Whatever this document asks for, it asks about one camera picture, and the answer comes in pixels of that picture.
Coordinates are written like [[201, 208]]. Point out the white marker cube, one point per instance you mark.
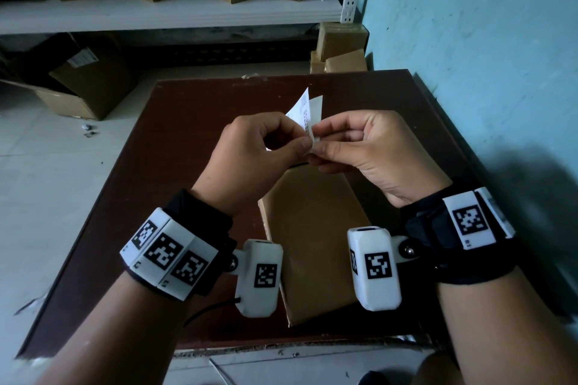
[[375, 267]]

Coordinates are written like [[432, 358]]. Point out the small metal floor debris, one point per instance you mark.
[[86, 126]]

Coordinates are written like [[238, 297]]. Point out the white paper scrap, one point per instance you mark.
[[36, 303]]

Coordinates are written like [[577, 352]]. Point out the person's left hand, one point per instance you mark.
[[248, 163]]

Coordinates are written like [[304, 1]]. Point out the brown cardboard box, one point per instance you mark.
[[316, 236]]

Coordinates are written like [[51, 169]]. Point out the person's right leg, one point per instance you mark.
[[431, 371]]

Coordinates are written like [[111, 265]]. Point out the taped brown stacked parcel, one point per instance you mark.
[[316, 64], [347, 62], [341, 41]]

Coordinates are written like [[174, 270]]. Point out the black left wristband, marker tiles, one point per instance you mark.
[[167, 254]]

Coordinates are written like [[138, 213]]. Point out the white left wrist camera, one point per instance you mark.
[[259, 276]]

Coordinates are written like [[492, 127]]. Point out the large open cardboard carton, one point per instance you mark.
[[99, 82]]

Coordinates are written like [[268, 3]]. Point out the white shipping label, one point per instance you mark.
[[300, 111]]

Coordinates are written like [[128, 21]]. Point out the person's right hand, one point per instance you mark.
[[384, 150]]

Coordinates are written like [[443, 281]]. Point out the person's right forearm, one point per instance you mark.
[[501, 330]]

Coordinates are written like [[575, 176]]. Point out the person's left forearm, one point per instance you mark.
[[122, 335]]

